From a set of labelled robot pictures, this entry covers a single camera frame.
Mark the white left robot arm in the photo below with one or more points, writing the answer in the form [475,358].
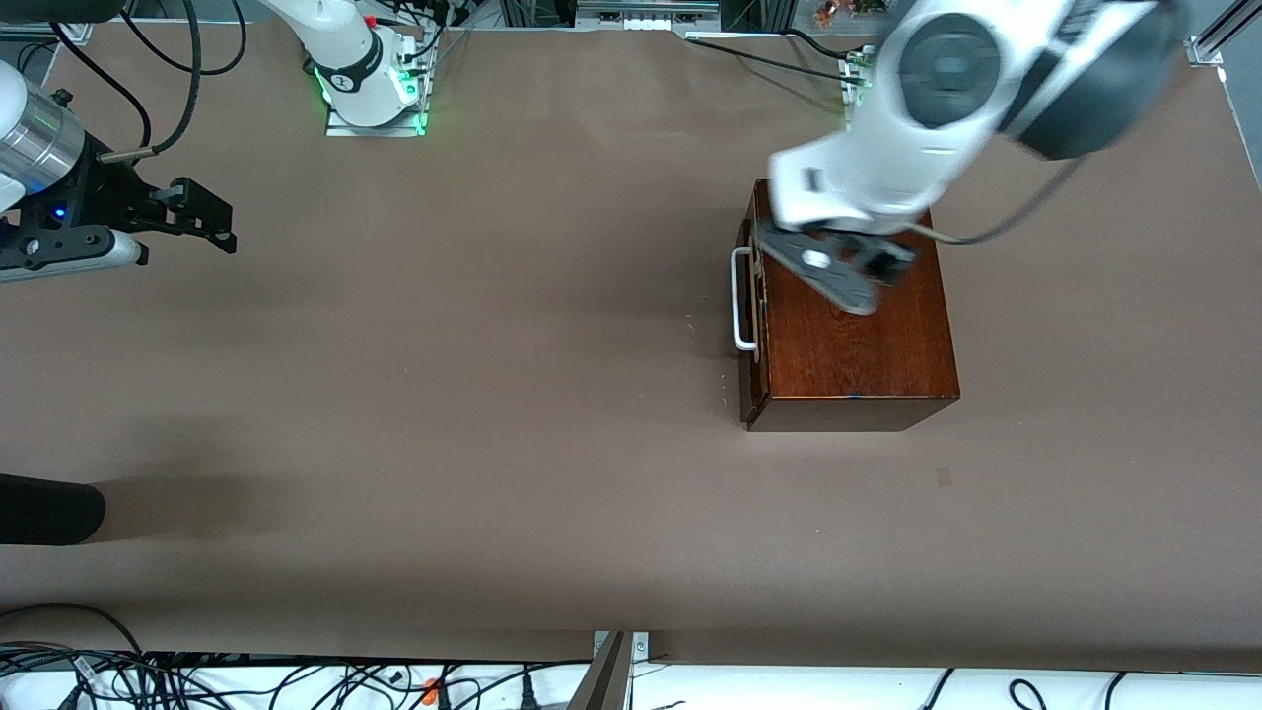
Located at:
[887,168]

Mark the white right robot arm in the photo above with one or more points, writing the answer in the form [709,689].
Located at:
[345,59]

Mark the black box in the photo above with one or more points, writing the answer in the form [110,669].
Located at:
[749,12]

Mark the black cylinder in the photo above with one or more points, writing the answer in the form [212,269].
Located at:
[49,508]

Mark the aluminium frame rail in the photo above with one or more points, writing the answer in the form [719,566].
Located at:
[49,32]

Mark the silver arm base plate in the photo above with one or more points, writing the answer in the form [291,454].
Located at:
[345,130]

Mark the copper coloured fitting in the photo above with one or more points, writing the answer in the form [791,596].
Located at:
[826,14]

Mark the grey power strip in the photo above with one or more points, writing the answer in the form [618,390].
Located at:
[646,12]

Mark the dark brown wooden cabinet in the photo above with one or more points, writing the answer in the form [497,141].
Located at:
[858,355]

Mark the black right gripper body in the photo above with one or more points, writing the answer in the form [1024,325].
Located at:
[91,194]

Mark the aluminium profile bar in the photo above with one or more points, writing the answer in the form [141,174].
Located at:
[603,680]

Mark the aluminium frame corner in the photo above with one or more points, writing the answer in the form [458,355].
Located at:
[1208,47]

